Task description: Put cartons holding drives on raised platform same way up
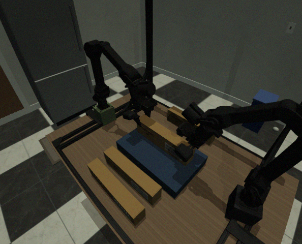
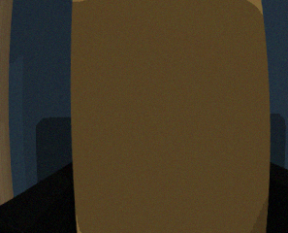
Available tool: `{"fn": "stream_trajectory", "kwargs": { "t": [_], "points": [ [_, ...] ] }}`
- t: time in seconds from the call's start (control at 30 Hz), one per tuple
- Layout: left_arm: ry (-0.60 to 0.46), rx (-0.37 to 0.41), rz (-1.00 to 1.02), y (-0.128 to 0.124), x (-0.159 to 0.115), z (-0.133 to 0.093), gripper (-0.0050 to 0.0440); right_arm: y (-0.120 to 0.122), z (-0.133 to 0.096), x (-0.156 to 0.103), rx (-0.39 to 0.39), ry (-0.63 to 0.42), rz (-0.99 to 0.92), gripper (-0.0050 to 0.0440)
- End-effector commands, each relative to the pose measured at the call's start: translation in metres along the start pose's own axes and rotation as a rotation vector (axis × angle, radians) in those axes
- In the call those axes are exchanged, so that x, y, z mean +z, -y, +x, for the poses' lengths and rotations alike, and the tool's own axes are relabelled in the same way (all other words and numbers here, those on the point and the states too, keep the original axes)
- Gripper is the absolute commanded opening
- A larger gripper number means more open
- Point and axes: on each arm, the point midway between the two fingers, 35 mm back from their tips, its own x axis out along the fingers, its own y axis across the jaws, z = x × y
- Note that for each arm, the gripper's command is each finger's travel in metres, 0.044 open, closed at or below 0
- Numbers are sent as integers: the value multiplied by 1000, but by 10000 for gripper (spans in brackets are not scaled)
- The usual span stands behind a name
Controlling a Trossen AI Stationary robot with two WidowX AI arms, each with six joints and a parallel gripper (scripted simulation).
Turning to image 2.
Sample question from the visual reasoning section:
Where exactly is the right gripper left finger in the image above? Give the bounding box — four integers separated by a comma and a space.
0, 162, 77, 233

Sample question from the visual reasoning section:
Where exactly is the dark blue flat rectangular platform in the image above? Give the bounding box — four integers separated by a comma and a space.
9, 0, 288, 197

